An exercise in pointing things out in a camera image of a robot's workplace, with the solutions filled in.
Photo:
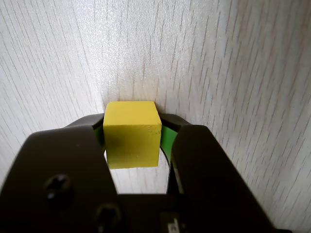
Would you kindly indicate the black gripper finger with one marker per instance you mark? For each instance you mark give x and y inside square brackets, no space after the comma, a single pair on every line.
[53,170]
[206,170]

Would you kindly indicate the yellow cube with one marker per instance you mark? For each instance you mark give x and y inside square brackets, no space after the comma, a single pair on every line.
[131,136]

